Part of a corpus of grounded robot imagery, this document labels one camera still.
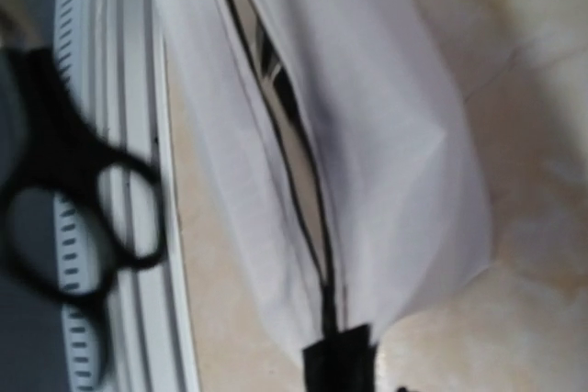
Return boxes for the front aluminium rail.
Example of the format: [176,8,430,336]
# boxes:
[50,0,201,392]

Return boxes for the black scissors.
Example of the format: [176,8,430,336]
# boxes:
[1,47,166,311]

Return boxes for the white drawstring pouch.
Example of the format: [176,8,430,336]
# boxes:
[154,0,492,391]

